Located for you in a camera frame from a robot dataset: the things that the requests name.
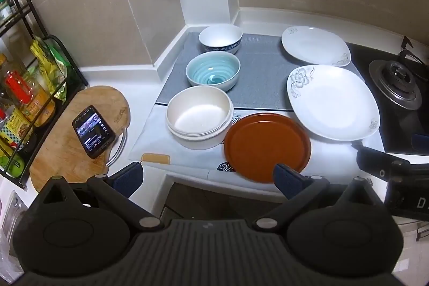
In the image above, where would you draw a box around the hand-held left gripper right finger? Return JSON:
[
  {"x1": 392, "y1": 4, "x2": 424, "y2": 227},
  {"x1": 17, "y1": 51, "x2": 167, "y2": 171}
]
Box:
[{"x1": 251, "y1": 163, "x2": 383, "y2": 233}]

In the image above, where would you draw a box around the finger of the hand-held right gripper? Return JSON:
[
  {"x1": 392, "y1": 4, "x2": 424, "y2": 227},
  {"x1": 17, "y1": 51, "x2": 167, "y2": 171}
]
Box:
[{"x1": 356, "y1": 146, "x2": 412, "y2": 182}]

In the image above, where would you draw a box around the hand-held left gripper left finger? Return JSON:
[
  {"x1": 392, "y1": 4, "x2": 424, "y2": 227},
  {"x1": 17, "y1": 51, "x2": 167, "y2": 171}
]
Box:
[{"x1": 38, "y1": 161, "x2": 165, "y2": 233}]

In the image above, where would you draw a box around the white bowl with blue pattern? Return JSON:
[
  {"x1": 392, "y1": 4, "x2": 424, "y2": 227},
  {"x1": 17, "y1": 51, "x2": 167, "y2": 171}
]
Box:
[{"x1": 199, "y1": 24, "x2": 243, "y2": 54}]

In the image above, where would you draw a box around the brown round plate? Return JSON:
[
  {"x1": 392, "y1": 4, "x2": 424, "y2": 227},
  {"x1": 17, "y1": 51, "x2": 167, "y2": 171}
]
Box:
[{"x1": 223, "y1": 112, "x2": 312, "y2": 184}]

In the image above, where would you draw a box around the gas stove burner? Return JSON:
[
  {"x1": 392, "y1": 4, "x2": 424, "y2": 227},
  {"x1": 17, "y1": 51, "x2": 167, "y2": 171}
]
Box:
[
  {"x1": 369, "y1": 60, "x2": 423, "y2": 110},
  {"x1": 345, "y1": 43, "x2": 429, "y2": 153}
]

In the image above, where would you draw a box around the white printed cloth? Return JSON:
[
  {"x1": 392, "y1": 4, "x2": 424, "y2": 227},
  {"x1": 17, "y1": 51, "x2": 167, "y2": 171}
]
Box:
[{"x1": 128, "y1": 103, "x2": 385, "y2": 174}]

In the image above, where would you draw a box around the black smartphone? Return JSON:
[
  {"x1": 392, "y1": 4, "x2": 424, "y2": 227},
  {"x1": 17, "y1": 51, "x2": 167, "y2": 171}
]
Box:
[{"x1": 72, "y1": 106, "x2": 116, "y2": 159}]

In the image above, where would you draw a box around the large white floral plate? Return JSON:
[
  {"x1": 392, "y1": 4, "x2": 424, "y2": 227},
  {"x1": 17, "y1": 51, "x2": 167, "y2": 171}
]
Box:
[{"x1": 286, "y1": 65, "x2": 381, "y2": 141}]

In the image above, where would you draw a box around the wooden cutting board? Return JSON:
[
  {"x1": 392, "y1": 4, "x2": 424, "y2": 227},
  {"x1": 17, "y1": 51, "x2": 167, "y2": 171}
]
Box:
[{"x1": 29, "y1": 86, "x2": 131, "y2": 193}]

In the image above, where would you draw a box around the dark cabinet front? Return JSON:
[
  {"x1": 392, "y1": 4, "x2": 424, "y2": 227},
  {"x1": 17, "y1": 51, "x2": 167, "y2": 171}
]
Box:
[{"x1": 160, "y1": 181, "x2": 289, "y2": 223}]

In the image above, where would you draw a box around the cream bowl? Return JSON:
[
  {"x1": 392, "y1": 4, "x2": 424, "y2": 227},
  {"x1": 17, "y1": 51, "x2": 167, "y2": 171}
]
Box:
[{"x1": 165, "y1": 86, "x2": 234, "y2": 150}]

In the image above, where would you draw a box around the grey mat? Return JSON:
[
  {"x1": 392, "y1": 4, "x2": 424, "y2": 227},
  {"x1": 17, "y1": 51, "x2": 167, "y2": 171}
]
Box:
[{"x1": 156, "y1": 32, "x2": 366, "y2": 110}]

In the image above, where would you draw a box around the yellow oil bottle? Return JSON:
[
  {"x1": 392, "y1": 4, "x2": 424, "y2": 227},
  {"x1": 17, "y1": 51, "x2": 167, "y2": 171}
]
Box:
[{"x1": 20, "y1": 73, "x2": 57, "y2": 126}]

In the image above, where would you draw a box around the black pan support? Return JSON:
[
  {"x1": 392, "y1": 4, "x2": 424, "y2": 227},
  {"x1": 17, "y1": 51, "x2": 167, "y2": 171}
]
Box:
[{"x1": 398, "y1": 36, "x2": 429, "y2": 81}]

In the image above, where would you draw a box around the green jar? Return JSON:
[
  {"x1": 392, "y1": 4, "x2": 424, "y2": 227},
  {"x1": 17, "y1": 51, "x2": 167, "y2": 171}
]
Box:
[{"x1": 0, "y1": 152, "x2": 26, "y2": 178}]

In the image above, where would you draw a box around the green snack packet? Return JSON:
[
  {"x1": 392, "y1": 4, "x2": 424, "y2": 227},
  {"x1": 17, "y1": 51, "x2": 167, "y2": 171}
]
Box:
[{"x1": 45, "y1": 37, "x2": 73, "y2": 103}]

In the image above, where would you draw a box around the yellow seasoning box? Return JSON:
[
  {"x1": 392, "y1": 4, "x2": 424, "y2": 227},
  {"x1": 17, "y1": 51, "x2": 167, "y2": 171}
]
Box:
[{"x1": 0, "y1": 105, "x2": 34, "y2": 147}]

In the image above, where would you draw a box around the teal striped bowl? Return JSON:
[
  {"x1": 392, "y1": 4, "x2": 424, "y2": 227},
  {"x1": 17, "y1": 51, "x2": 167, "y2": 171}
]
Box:
[{"x1": 186, "y1": 51, "x2": 241, "y2": 92}]

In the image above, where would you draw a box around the small white floral plate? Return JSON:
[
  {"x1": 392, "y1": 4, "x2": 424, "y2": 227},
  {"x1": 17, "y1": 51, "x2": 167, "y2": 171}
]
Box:
[{"x1": 281, "y1": 26, "x2": 351, "y2": 67}]

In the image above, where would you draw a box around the yellow snack packet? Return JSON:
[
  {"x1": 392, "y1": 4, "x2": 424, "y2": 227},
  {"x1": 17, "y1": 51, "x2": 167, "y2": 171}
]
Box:
[{"x1": 30, "y1": 39, "x2": 57, "y2": 95}]

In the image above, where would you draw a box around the red label bottle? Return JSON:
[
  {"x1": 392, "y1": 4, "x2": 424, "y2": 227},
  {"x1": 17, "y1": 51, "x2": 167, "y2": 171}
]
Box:
[{"x1": 0, "y1": 54, "x2": 36, "y2": 105}]

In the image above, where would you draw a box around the green bottle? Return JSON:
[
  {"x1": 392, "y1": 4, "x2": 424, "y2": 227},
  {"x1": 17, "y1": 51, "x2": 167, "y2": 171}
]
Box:
[{"x1": 0, "y1": 0, "x2": 16, "y2": 22}]

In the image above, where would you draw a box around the black wire rack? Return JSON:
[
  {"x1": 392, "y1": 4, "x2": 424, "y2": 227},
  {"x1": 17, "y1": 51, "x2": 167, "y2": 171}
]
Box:
[{"x1": 0, "y1": 0, "x2": 89, "y2": 191}]

